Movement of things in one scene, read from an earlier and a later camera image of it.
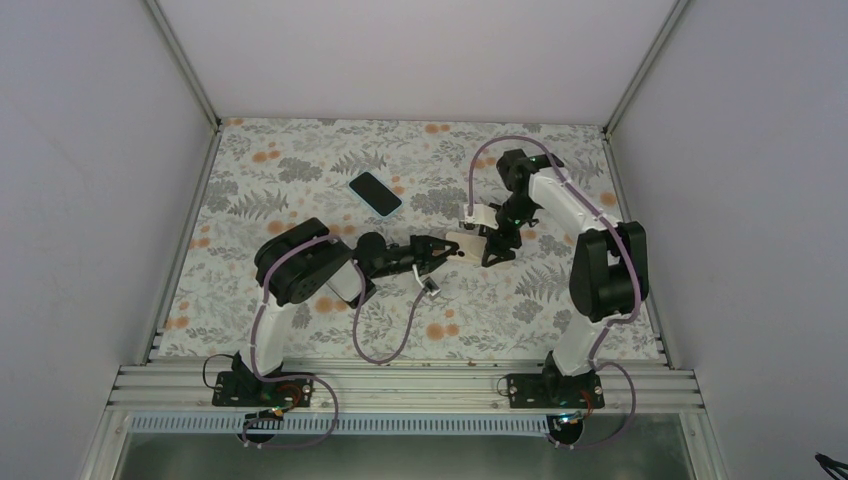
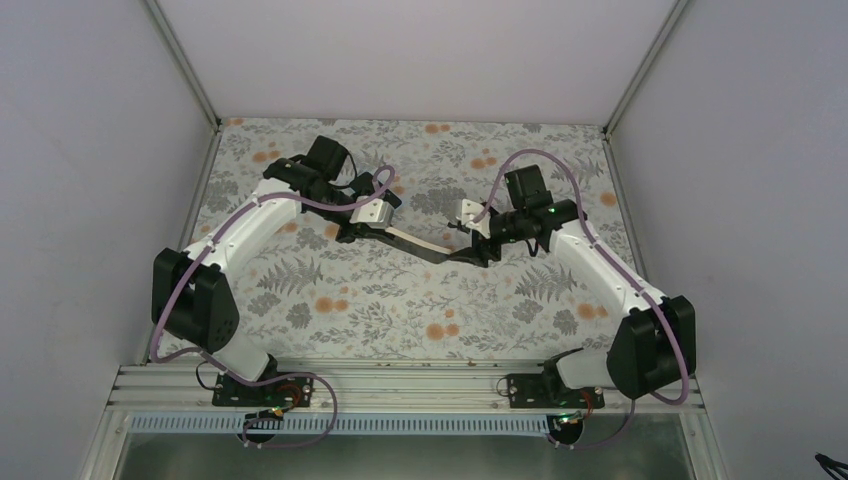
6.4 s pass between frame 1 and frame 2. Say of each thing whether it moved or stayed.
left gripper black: moved
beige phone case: moved
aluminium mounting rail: stayed
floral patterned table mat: stayed
